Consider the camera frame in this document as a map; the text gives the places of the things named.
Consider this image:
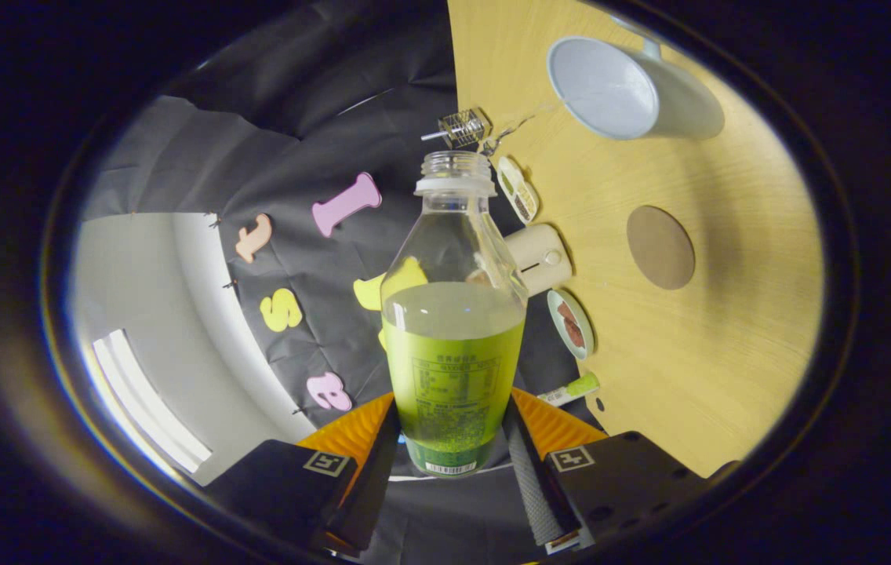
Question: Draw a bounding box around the white toaster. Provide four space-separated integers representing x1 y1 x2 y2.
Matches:
504 224 573 297

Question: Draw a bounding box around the pale green plate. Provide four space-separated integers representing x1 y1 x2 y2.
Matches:
546 289 595 361

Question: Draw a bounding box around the round brown coaster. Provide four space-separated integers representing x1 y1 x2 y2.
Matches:
626 205 696 291

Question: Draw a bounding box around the green label juice bottle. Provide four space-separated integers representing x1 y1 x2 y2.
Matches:
380 151 529 478

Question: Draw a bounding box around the wooden table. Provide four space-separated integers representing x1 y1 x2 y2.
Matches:
446 0 824 478

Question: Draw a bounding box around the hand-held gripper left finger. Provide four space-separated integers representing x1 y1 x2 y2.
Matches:
202 392 402 554

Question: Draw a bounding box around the wire mesh holder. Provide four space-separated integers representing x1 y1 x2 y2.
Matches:
438 108 493 150

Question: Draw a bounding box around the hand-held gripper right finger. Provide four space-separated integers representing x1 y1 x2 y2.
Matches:
502 386 709 554

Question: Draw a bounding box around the white divided snack tray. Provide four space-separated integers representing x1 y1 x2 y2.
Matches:
496 155 540 224

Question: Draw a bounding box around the white cup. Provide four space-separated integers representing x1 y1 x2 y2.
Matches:
546 35 726 142

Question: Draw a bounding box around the small white green bottle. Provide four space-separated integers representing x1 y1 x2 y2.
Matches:
537 372 601 407

